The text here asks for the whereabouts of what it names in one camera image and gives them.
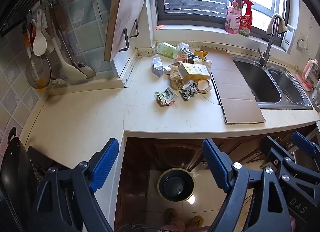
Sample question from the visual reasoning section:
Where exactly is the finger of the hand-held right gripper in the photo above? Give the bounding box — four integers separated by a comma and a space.
290, 132, 320, 185
260, 136, 316, 199

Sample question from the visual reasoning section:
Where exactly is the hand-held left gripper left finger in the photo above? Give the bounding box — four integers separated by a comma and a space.
30, 138, 120, 232

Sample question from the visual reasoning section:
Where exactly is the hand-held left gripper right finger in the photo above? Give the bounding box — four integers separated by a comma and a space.
202, 138, 292, 232

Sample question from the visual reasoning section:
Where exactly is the round black bin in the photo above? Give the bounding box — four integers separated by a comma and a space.
157, 168, 196, 202

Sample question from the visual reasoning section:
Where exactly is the white crushed paper cup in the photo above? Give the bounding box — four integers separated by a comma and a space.
196, 78, 213, 93

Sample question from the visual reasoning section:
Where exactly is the blue dotted carton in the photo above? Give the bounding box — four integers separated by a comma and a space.
152, 57, 164, 78

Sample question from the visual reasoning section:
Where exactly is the light green paper cup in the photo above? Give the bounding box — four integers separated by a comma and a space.
155, 42, 181, 58

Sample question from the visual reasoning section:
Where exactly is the yellow slipper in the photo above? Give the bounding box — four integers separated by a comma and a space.
190, 215, 204, 227
165, 207, 178, 222

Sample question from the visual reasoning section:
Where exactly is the black gas stove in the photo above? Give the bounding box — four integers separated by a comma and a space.
26, 146, 65, 172

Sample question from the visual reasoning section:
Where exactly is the flat cardboard sheet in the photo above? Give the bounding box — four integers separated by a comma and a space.
204, 47, 266, 124

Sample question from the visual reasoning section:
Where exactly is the stainless steel double sink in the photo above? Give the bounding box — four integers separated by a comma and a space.
230, 55, 313, 110

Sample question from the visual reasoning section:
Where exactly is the pink sponge holder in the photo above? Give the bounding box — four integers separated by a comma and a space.
295, 58, 320, 90

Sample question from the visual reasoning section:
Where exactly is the person's leg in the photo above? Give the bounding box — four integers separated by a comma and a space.
160, 222, 210, 232

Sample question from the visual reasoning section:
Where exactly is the black and white wrapper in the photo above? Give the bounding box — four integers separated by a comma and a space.
179, 80, 200, 101

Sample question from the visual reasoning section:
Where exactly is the green and red wrapper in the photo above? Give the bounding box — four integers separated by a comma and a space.
154, 87, 178, 106

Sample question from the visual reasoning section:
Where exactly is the black wok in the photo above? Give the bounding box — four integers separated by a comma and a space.
0, 127, 43, 232

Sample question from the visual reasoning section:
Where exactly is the brown paper bread bag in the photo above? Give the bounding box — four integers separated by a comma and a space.
167, 63, 187, 90

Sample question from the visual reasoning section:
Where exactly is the yellow and white box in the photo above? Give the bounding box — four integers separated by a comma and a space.
178, 62, 212, 82

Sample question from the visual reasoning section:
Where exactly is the steel kitchen faucet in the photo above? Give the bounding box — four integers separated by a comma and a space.
258, 14, 280, 67

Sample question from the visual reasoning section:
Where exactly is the white plastic ladle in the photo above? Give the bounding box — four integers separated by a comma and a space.
49, 9, 97, 80

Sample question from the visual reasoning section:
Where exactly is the white crumpled tissue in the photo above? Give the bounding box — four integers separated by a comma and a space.
194, 58, 212, 68

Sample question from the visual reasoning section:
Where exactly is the brown and green carton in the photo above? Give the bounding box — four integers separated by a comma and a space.
175, 53, 200, 65

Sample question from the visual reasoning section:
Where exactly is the yellow pouch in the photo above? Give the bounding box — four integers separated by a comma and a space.
194, 50, 209, 60

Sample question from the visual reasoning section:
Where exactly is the metal mesh strainer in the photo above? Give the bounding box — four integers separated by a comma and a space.
26, 54, 52, 89

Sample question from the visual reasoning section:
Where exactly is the beige dish cloth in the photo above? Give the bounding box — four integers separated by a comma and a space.
265, 13, 288, 35

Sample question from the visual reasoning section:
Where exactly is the red spray bottle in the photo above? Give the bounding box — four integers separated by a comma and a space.
238, 0, 254, 38

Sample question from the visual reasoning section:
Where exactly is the pink soap pump bottle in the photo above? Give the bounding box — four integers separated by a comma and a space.
225, 0, 242, 35

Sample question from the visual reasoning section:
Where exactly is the white rice paddle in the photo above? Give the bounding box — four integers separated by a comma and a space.
32, 9, 48, 56

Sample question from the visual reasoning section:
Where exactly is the wooden cutting board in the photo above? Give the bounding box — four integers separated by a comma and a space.
104, 0, 148, 62

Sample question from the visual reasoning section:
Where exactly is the brown wooden spoon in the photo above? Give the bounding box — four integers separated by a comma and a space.
51, 2, 68, 32

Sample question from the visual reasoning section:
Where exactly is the white wall socket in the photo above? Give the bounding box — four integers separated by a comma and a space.
298, 32, 309, 50

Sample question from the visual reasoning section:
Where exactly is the black utensil rail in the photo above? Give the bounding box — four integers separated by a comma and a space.
0, 0, 65, 37

